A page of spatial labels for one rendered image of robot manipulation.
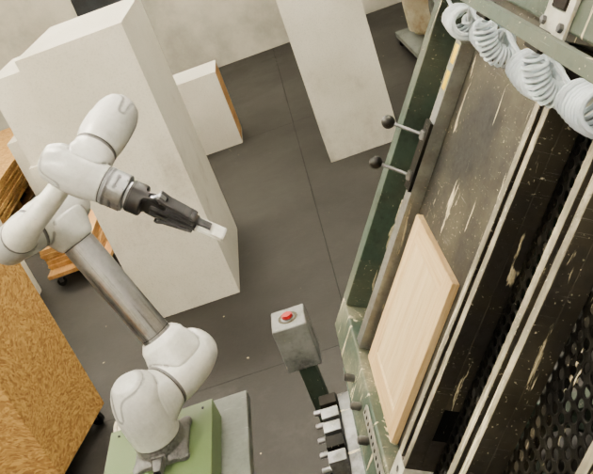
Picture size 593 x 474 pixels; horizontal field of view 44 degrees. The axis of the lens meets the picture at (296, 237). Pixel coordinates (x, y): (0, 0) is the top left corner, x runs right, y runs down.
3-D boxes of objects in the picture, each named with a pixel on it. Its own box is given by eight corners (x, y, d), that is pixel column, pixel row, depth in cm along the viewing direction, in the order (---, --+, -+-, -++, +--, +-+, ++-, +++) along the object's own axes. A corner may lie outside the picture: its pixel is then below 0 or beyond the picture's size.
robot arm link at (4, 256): (-13, 229, 199) (25, 201, 208) (-29, 248, 213) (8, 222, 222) (21, 265, 202) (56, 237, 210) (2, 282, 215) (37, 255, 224)
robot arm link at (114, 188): (95, 192, 162) (120, 202, 162) (114, 159, 166) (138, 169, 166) (96, 209, 170) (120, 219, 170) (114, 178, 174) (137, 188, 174)
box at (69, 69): (161, 255, 545) (50, 27, 465) (237, 229, 541) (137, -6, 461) (151, 322, 465) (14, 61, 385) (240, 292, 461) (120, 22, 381)
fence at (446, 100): (369, 339, 231) (357, 338, 230) (470, 41, 190) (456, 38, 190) (371, 349, 227) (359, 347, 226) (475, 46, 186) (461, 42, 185)
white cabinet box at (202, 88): (187, 146, 741) (158, 80, 709) (241, 127, 737) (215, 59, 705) (185, 163, 701) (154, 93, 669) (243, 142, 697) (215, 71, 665)
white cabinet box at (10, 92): (52, 134, 663) (12, 58, 630) (111, 112, 659) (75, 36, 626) (31, 166, 592) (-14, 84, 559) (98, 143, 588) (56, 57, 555)
